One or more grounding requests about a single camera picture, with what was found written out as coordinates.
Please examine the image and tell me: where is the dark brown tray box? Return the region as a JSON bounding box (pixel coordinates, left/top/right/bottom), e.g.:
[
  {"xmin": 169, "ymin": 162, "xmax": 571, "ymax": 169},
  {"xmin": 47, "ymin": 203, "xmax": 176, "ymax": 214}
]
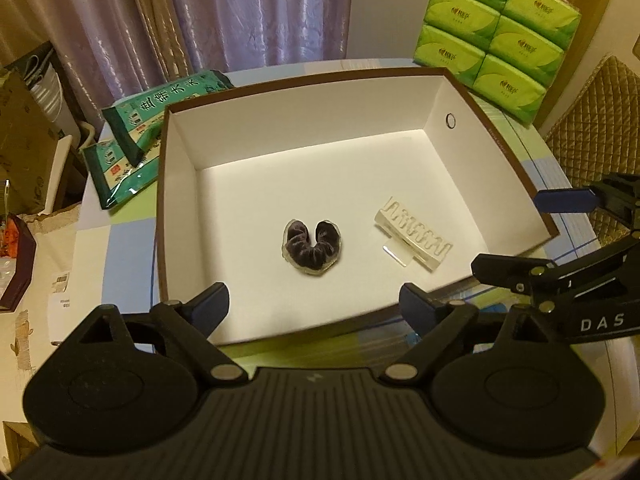
[{"xmin": 0, "ymin": 212, "xmax": 39, "ymax": 314}]

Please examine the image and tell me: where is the dark velvet scrunchie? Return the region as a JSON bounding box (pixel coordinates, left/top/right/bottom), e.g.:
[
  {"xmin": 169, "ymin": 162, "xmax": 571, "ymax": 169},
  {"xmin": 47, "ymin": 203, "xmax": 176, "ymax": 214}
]
[{"xmin": 281, "ymin": 218, "xmax": 343, "ymax": 276}]

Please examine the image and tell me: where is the brown cardboard box white inside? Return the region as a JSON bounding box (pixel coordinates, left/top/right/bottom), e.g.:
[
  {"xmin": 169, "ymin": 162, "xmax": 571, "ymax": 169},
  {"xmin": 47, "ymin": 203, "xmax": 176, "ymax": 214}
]
[{"xmin": 156, "ymin": 66, "xmax": 560, "ymax": 347}]

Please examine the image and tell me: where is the white paper label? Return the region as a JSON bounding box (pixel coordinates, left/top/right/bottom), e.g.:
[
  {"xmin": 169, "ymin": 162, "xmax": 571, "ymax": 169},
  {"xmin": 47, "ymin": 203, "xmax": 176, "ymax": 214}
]
[{"xmin": 49, "ymin": 270, "xmax": 77, "ymax": 347}]

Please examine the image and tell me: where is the white striped bag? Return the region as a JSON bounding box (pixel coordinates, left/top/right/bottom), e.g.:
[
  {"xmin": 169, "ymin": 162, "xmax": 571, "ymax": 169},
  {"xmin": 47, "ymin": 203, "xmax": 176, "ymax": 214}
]
[{"xmin": 20, "ymin": 50, "xmax": 68, "ymax": 123}]

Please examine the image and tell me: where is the green printed packet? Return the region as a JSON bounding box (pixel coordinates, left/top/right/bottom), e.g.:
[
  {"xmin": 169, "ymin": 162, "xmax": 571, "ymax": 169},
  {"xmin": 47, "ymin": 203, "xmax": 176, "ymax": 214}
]
[
  {"xmin": 82, "ymin": 125, "xmax": 167, "ymax": 211},
  {"xmin": 102, "ymin": 71, "xmax": 236, "ymax": 167}
]

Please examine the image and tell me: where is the cream hair claw clip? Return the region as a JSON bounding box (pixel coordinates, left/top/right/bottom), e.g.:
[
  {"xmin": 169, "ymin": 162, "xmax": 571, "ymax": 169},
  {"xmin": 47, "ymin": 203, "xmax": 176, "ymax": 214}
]
[{"xmin": 374, "ymin": 196, "xmax": 455, "ymax": 272}]

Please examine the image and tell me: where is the beige curtain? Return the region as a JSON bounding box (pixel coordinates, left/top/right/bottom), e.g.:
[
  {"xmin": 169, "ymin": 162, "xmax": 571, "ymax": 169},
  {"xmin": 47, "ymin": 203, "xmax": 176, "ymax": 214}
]
[{"xmin": 122, "ymin": 0, "xmax": 201, "ymax": 98}]

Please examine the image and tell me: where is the orange small item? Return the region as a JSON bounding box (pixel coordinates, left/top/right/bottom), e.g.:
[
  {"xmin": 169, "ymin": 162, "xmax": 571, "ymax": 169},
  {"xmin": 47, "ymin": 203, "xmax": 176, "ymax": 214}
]
[{"xmin": 4, "ymin": 215, "xmax": 22, "ymax": 257}]

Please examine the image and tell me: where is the quilted tan chair cushion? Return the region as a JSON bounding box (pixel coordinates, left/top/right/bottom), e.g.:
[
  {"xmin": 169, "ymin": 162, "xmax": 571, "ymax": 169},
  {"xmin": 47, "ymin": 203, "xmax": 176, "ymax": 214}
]
[{"xmin": 544, "ymin": 54, "xmax": 640, "ymax": 243}]

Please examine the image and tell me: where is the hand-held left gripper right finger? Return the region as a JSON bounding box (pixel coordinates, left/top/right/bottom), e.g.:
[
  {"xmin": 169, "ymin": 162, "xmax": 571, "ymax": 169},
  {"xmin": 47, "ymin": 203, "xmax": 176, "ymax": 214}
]
[{"xmin": 378, "ymin": 282, "xmax": 572, "ymax": 387}]

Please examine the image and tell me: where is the stack of green tissue packs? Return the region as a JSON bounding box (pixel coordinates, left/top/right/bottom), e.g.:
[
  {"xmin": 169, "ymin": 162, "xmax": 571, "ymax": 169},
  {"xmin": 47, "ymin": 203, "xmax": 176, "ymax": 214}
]
[{"xmin": 414, "ymin": 0, "xmax": 582, "ymax": 127}]

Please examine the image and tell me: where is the beige fringed cloth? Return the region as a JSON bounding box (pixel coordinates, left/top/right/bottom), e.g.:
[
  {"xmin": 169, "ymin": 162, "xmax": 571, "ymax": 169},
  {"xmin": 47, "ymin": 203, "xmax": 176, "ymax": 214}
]
[{"xmin": 0, "ymin": 202, "xmax": 101, "ymax": 461}]

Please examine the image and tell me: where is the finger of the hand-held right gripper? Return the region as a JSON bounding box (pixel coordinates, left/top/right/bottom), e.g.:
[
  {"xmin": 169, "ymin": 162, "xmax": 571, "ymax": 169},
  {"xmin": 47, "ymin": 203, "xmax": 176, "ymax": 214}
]
[
  {"xmin": 533, "ymin": 172, "xmax": 640, "ymax": 233},
  {"xmin": 471, "ymin": 237, "xmax": 640, "ymax": 317}
]

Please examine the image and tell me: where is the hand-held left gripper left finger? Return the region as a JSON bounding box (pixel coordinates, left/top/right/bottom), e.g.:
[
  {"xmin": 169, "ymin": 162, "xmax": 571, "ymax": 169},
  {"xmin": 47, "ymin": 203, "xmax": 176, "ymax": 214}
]
[{"xmin": 70, "ymin": 282, "xmax": 249, "ymax": 387}]

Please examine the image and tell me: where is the lilac sheer curtain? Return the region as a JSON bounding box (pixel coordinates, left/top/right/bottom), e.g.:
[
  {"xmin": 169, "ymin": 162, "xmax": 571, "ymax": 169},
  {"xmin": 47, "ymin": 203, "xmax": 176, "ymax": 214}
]
[{"xmin": 0, "ymin": 0, "xmax": 351, "ymax": 128}]

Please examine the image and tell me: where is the plain brown cardboard carton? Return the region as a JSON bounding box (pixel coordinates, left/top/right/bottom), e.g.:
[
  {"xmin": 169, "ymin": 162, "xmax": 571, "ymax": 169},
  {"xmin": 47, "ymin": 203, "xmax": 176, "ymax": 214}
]
[{"xmin": 0, "ymin": 67, "xmax": 77, "ymax": 217}]

